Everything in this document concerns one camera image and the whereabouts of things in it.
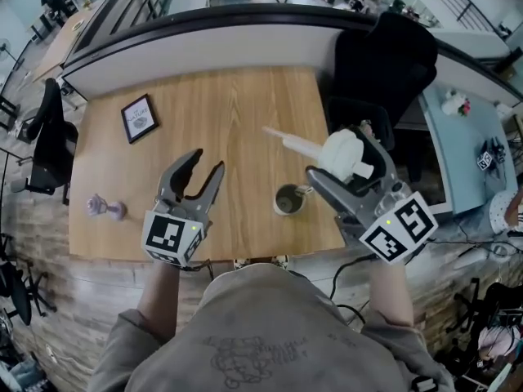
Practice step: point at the person's right shoe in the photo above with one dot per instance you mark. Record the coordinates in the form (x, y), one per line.
(281, 261)

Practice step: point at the pale artificial flowers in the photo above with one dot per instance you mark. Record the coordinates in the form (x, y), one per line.
(365, 128)

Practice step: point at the light blue table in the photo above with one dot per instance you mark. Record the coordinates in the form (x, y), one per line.
(457, 157)

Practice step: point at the black waste bin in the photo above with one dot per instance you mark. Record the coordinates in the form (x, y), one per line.
(351, 112)

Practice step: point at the person's grey shirt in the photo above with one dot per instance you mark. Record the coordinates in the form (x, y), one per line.
(265, 333)

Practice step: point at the person's right forearm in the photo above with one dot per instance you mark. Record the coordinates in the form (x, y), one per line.
(390, 292)

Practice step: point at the grey desk partition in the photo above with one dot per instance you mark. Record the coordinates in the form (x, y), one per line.
(204, 51)

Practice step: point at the black high-back office chair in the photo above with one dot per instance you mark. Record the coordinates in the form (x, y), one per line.
(384, 59)

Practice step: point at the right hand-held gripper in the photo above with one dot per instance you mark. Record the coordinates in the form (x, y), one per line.
(400, 231)

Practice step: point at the wooden side table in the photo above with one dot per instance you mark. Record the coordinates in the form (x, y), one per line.
(61, 47)

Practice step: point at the black framed picture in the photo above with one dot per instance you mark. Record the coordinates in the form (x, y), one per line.
(139, 118)

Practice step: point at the white teapot with flowers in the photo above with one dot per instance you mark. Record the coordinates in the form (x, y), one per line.
(455, 103)

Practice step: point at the person's left forearm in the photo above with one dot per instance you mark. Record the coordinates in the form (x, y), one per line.
(157, 296)

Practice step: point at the person's left shoe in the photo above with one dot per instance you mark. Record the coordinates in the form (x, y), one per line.
(242, 263)

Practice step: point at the black mesh office chair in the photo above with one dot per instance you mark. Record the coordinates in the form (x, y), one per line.
(53, 145)

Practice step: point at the white plastic cup lid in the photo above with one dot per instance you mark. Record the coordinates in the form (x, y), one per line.
(341, 153)

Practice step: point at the person's shoe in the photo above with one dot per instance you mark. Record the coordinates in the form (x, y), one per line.
(281, 261)
(242, 263)

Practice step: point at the purple lantern ornament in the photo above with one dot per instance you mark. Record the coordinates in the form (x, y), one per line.
(98, 206)

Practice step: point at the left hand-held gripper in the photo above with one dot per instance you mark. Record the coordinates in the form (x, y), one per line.
(171, 235)

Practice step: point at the idle gripper device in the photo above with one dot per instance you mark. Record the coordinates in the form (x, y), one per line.
(488, 157)

